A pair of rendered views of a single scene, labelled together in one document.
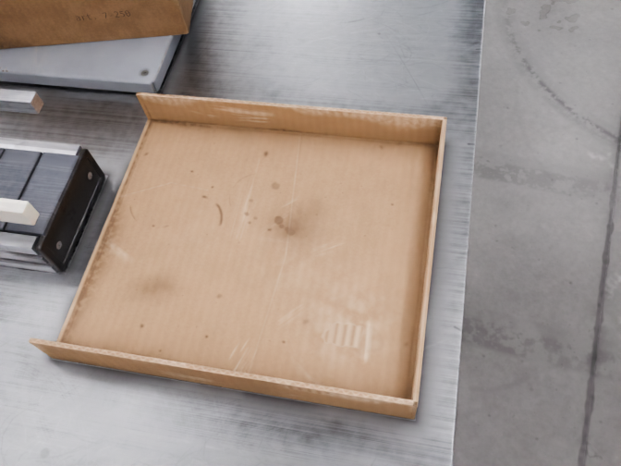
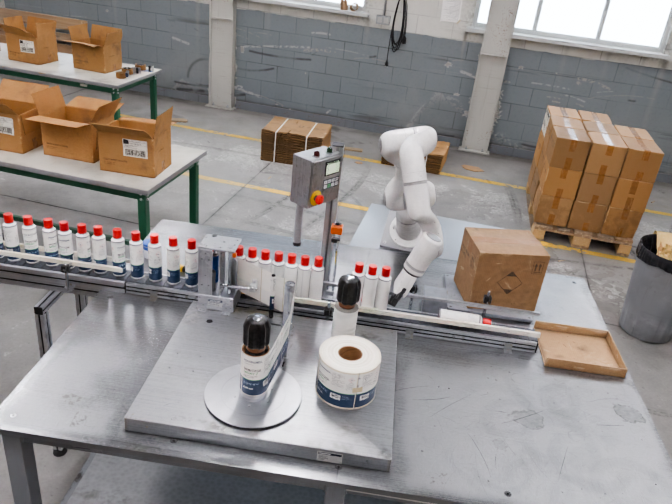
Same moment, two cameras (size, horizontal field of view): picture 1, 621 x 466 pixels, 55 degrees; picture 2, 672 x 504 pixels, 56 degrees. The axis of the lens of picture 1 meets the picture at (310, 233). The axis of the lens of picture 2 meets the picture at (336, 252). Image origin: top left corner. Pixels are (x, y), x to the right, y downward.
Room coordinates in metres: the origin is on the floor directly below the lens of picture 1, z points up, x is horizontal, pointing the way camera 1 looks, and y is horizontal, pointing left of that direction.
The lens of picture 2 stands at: (-1.45, 1.61, 2.24)
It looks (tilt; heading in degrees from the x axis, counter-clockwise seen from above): 27 degrees down; 343
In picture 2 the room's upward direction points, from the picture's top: 7 degrees clockwise
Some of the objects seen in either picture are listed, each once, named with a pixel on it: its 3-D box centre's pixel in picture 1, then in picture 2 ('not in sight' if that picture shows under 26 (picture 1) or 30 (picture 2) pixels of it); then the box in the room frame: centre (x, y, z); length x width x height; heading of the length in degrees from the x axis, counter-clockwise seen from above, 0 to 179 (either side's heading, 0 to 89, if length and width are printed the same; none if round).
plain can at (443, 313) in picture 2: not in sight; (464, 319); (0.43, 0.48, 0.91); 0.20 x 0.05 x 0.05; 68
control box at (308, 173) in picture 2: not in sight; (316, 177); (0.73, 1.05, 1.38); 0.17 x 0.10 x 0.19; 125
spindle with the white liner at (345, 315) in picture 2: not in sight; (345, 314); (0.32, 1.01, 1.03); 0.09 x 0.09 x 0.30
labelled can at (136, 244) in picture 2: not in sight; (136, 254); (0.89, 1.72, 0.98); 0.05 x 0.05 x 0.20
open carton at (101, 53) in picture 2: not in sight; (94, 48); (4.94, 2.19, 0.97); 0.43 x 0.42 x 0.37; 148
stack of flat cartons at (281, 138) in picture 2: not in sight; (296, 141); (4.80, 0.26, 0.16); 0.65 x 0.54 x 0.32; 66
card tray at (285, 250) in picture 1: (256, 233); (578, 347); (0.27, 0.05, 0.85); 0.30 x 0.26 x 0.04; 70
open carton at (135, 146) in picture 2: not in sight; (136, 137); (2.41, 1.76, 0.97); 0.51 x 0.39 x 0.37; 157
